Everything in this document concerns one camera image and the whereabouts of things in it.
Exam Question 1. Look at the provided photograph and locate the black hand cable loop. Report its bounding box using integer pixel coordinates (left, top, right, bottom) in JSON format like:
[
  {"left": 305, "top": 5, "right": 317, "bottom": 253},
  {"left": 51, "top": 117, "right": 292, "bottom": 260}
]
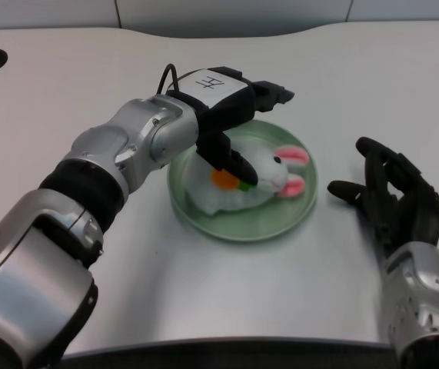
[{"left": 157, "top": 63, "right": 180, "bottom": 95}]

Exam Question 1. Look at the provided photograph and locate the green round plate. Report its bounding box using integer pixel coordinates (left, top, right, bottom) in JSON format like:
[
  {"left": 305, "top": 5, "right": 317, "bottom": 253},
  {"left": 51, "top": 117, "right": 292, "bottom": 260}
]
[{"left": 168, "top": 118, "right": 319, "bottom": 242}]

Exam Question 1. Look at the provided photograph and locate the dark robot torso edge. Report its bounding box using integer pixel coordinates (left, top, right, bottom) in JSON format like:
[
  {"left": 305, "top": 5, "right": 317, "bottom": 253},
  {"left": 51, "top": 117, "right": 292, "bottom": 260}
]
[{"left": 59, "top": 337, "right": 397, "bottom": 369}]

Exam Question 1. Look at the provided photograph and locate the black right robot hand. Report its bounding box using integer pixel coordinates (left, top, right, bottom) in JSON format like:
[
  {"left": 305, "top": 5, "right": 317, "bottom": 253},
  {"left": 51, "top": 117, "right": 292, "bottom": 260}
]
[{"left": 327, "top": 136, "right": 439, "bottom": 258}]

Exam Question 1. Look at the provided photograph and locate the white rabbit plush doll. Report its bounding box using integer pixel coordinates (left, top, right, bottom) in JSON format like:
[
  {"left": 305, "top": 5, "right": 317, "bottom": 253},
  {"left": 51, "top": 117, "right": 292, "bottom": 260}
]
[{"left": 186, "top": 132, "right": 311, "bottom": 216}]

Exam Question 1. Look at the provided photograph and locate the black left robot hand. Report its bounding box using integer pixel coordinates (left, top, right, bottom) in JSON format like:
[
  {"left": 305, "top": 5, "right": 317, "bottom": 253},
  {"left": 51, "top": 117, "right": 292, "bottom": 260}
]
[{"left": 165, "top": 65, "right": 296, "bottom": 189}]

